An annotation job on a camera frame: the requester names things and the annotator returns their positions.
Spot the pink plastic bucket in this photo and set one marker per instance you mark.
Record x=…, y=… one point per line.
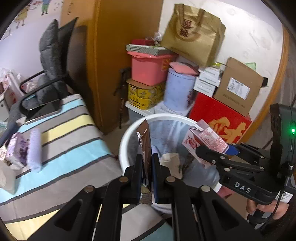
x=150, y=69

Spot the black smartphone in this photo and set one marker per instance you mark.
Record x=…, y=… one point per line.
x=44, y=110

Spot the brown cardboard box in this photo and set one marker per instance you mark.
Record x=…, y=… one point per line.
x=239, y=86

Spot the brown snack wrapper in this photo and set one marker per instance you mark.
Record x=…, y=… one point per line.
x=145, y=149

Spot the white round trash bin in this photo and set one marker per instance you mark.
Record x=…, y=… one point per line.
x=167, y=132

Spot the gold paper gift bag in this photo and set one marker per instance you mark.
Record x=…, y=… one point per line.
x=194, y=34

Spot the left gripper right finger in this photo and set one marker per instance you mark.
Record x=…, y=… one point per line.
x=160, y=187

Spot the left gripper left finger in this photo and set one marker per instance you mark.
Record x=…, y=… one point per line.
x=136, y=181

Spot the red gift box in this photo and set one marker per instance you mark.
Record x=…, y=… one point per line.
x=225, y=121

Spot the grey chair cushion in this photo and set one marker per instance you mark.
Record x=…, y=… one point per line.
x=50, y=55

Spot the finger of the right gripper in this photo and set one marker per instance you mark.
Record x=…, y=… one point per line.
x=212, y=156
x=233, y=149

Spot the cartoon couple wall sticker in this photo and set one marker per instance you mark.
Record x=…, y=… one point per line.
x=36, y=11

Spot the yellow floral tin box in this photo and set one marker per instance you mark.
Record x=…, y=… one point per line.
x=143, y=96

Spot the striped flat gift box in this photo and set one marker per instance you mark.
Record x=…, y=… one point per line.
x=150, y=50

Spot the lavender cylinder container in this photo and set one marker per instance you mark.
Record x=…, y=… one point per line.
x=179, y=86

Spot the purple milk carton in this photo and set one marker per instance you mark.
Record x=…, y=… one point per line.
x=17, y=150

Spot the red white milk carton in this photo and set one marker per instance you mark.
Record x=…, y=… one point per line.
x=201, y=134

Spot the white stacked small boxes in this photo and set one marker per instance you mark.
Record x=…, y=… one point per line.
x=208, y=81

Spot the person right hand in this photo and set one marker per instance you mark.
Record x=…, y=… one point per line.
x=281, y=210

